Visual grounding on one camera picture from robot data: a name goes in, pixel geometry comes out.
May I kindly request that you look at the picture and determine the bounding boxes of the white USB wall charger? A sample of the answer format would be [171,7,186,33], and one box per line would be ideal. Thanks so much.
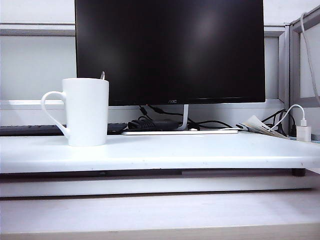
[295,125,312,143]

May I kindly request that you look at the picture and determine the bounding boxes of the black power adapter brick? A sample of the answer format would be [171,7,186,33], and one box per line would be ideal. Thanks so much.
[127,119,181,132]

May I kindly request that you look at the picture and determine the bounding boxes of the white ceramic mug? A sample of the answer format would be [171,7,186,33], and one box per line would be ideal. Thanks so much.
[40,77,110,147]

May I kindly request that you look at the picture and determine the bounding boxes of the white USB cable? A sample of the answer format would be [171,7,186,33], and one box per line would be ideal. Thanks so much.
[270,104,307,131]

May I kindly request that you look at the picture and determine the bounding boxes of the folded printed magazine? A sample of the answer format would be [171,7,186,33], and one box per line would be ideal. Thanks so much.
[235,114,291,140]

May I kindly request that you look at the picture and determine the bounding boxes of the white hanging cable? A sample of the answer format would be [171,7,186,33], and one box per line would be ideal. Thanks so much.
[300,12,320,106]

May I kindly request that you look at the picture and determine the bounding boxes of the black AOC computer monitor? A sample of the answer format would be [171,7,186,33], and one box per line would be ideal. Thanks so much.
[74,0,266,136]

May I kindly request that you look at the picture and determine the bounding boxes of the white raised desk board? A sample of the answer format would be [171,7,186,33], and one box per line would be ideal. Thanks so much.
[0,130,320,175]

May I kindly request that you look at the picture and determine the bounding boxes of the black cable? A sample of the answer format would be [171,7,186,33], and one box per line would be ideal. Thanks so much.
[260,108,289,137]
[149,104,239,131]
[138,104,149,122]

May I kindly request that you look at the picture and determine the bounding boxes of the black computer keyboard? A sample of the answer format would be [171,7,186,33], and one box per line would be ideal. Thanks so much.
[0,122,129,137]

